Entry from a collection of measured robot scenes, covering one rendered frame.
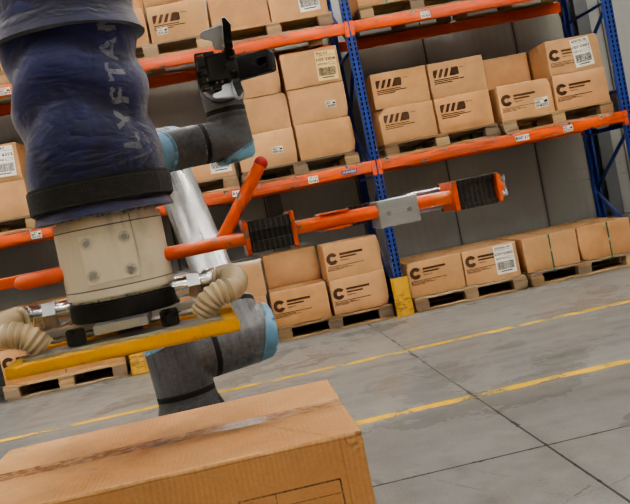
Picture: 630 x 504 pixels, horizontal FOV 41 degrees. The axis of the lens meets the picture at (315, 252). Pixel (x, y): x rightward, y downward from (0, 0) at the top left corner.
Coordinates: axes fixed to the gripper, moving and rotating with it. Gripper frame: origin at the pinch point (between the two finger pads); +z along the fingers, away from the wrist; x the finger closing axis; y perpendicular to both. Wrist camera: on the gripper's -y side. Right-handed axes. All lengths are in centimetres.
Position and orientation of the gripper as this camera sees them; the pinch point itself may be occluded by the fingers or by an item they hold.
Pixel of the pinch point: (235, 56)
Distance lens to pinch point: 163.9
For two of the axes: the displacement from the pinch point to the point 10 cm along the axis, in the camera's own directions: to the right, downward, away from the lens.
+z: 1.4, 0.2, -9.9
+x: -2.0, -9.8, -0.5
